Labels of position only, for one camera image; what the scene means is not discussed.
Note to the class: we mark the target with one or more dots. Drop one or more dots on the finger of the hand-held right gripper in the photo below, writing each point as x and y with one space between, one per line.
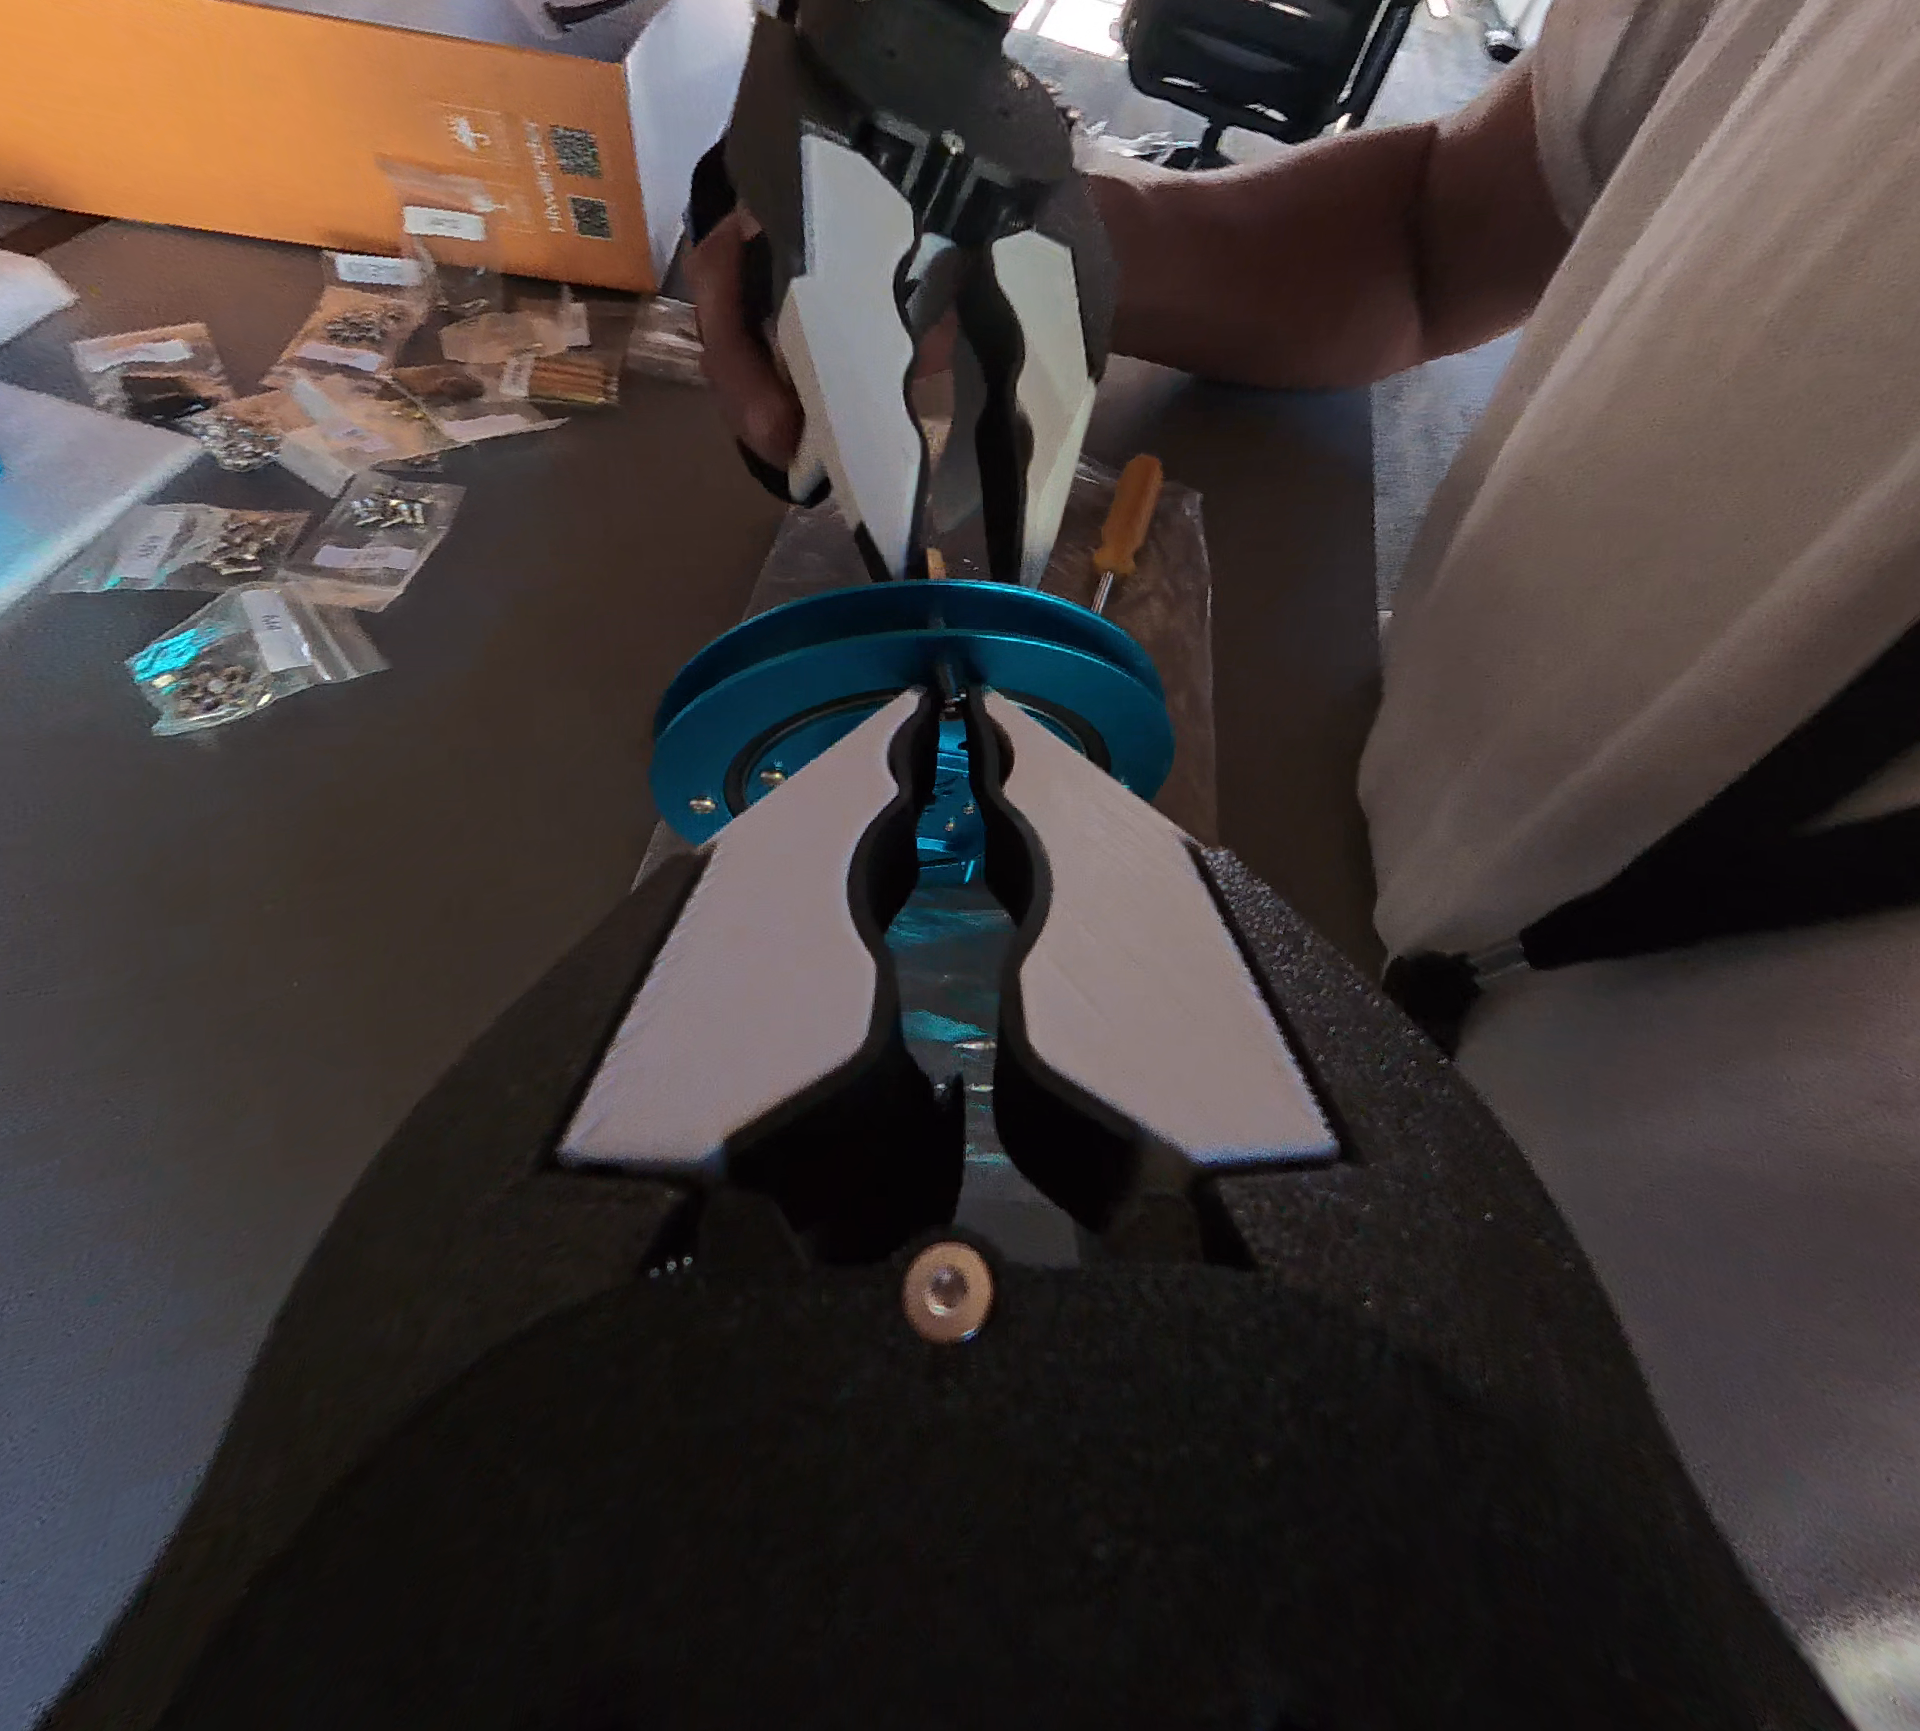
1058 367
848 337

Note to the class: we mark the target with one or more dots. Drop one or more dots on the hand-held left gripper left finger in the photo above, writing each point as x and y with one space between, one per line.
750 996

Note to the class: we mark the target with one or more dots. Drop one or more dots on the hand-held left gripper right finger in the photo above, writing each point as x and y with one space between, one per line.
1141 996

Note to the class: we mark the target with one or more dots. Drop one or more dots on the blue metal turntable disc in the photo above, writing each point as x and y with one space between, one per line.
721 712

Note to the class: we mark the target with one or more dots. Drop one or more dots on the metal screw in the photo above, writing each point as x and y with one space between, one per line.
949 675

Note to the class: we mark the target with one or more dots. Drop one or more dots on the person's right forearm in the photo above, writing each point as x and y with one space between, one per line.
1320 261

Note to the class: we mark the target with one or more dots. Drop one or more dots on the person's right hand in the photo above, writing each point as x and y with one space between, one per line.
742 337

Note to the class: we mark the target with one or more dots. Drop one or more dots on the clear plastic bag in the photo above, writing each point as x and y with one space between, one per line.
1170 593

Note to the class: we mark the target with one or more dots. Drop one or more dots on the black mesh office chair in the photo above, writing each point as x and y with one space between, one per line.
1275 37

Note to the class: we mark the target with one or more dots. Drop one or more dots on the pile of small screw bags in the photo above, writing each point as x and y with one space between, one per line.
225 667

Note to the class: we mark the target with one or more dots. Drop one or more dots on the orange cardboard box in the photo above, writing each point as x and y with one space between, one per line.
225 111

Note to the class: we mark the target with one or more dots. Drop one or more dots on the white foam sheet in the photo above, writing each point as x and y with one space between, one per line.
75 471

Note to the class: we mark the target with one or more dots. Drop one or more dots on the small white foam piece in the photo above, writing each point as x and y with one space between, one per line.
30 299

